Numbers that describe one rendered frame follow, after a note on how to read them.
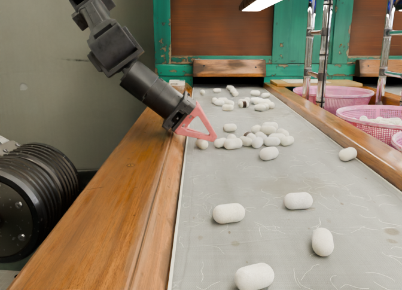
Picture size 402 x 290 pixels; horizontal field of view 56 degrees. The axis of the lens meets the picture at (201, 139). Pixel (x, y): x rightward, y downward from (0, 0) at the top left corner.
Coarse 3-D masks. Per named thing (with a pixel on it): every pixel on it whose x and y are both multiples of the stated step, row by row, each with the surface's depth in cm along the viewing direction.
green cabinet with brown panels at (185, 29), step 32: (160, 0) 152; (192, 0) 154; (224, 0) 154; (288, 0) 153; (320, 0) 154; (352, 0) 153; (384, 0) 154; (160, 32) 156; (192, 32) 157; (224, 32) 157; (256, 32) 157; (288, 32) 156; (352, 32) 157
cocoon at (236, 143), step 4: (228, 140) 71; (232, 140) 71; (236, 140) 71; (240, 140) 71; (224, 144) 71; (228, 144) 70; (232, 144) 70; (236, 144) 71; (240, 144) 71; (228, 148) 71; (232, 148) 71; (236, 148) 71
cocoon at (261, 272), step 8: (256, 264) 32; (264, 264) 32; (240, 272) 31; (248, 272) 31; (256, 272) 31; (264, 272) 31; (272, 272) 31; (240, 280) 30; (248, 280) 30; (256, 280) 30; (264, 280) 31; (272, 280) 31; (240, 288) 31; (248, 288) 30; (256, 288) 31
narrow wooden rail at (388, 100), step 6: (372, 90) 135; (372, 96) 131; (384, 96) 123; (390, 96) 121; (396, 96) 121; (372, 102) 131; (384, 102) 123; (390, 102) 119; (396, 102) 115; (366, 114) 136
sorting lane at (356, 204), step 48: (192, 96) 137; (240, 96) 138; (192, 144) 75; (336, 144) 75; (192, 192) 52; (240, 192) 52; (288, 192) 52; (336, 192) 52; (384, 192) 52; (192, 240) 39; (240, 240) 39; (288, 240) 39; (336, 240) 39; (384, 240) 39; (192, 288) 32; (288, 288) 32; (336, 288) 32; (384, 288) 32
